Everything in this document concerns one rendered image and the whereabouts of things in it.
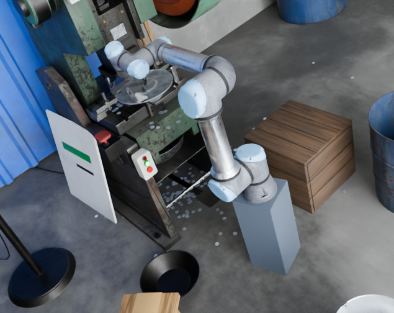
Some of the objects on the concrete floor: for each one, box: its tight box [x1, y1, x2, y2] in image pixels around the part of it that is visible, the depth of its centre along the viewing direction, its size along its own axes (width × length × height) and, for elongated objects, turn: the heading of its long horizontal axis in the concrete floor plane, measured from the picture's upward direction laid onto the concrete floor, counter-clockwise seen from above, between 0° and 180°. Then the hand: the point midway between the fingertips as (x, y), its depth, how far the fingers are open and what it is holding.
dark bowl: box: [140, 250, 200, 298], centre depth 234 cm, size 30×30×7 cm
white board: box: [46, 109, 117, 224], centre depth 281 cm, size 14×50×59 cm, turn 63°
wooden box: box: [244, 99, 356, 214], centre depth 256 cm, size 40×38×35 cm
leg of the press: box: [35, 66, 182, 251], centre depth 260 cm, size 92×12×90 cm, turn 59°
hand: (138, 100), depth 219 cm, fingers closed
